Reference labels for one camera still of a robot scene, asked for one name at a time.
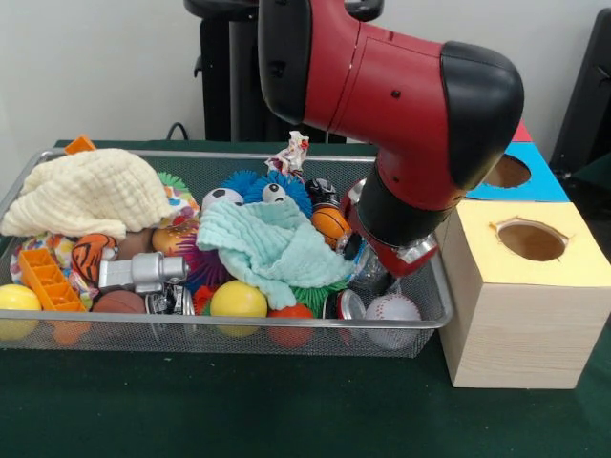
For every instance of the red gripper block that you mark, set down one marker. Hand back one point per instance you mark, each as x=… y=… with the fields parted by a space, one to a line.
x=393 y=262

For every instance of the crushed clear plastic bottle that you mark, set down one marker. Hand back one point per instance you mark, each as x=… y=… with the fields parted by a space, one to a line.
x=370 y=272

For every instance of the mint green waffle cloth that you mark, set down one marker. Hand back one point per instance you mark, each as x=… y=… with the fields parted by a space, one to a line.
x=267 y=243

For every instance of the cream waffle cloth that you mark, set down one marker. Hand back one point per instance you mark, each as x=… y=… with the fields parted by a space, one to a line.
x=86 y=191

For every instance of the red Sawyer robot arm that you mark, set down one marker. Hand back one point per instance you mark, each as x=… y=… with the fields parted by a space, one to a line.
x=406 y=95

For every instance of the wooden box with three holes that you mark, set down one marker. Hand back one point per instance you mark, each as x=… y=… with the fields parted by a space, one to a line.
x=525 y=324

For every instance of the shallow clear mesh bin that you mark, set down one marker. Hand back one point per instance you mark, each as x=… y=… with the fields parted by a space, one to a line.
x=191 y=336

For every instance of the crushed red can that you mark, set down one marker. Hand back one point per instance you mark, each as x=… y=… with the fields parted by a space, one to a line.
x=348 y=305

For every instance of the white toy baseball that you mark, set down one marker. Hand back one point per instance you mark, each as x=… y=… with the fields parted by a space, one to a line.
x=392 y=307

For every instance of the small orange basketball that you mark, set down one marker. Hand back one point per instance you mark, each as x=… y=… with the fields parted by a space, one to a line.
x=329 y=222

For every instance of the plain orange ball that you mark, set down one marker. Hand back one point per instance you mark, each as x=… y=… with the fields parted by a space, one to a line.
x=292 y=312

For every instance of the yellow ball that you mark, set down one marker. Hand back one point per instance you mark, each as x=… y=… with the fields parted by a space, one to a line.
x=238 y=298
x=19 y=300

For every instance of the dark green tablecloth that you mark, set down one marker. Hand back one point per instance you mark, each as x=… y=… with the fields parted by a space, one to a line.
x=286 y=405

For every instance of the silver plastic toy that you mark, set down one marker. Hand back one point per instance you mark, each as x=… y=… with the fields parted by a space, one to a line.
x=143 y=272

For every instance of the black chair back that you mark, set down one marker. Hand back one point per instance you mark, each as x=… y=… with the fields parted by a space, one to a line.
x=592 y=95

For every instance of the long orange toy brick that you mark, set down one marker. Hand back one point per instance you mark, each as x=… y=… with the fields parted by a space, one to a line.
x=48 y=281

